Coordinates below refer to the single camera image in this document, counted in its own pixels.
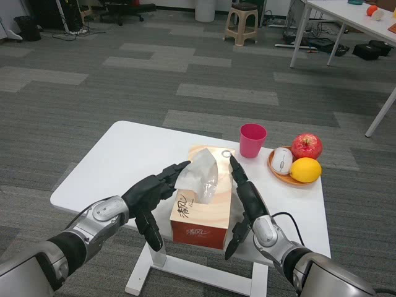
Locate white computer mouse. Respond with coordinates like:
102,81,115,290
272,147,294,176

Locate orange tissue box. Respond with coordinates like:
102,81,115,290
169,144,236,251

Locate black office chair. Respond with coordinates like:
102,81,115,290
98,0,157,27

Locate black carry case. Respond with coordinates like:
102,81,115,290
369,39,394,57
352,43,382,61

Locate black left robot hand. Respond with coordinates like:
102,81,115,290
121,160,192,252

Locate black trash bin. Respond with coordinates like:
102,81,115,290
13,15,41,43

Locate white plant pot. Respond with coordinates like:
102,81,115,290
194,0,216,22

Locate yellow lemon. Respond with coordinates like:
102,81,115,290
289,157,322,184

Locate round wooden plate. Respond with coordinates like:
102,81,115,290
267,145,322,186

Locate large white desk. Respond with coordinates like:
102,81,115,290
289,0,396,139

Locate beige plastic stool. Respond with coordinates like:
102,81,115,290
223,2,259,46

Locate pink plastic cup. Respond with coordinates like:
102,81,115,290
239,123,268,159

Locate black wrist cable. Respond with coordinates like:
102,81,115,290
270,212,306,247
63,205,93,231

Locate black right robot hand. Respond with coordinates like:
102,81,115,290
224,154,270,261

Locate white office partition with feet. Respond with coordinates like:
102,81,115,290
0,0,24,41

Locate white desk foot bar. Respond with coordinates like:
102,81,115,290
274,43,318,51

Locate flat black floor bag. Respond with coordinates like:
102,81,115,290
308,37,350,57

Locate white table leg frame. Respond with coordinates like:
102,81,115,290
124,241,269,297

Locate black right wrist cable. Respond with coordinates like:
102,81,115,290
270,212,306,247

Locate red apple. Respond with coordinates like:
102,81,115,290
290,132,324,161

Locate white desk with cabinet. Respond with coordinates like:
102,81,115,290
54,0,71,33

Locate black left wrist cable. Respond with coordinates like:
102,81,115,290
63,205,93,231

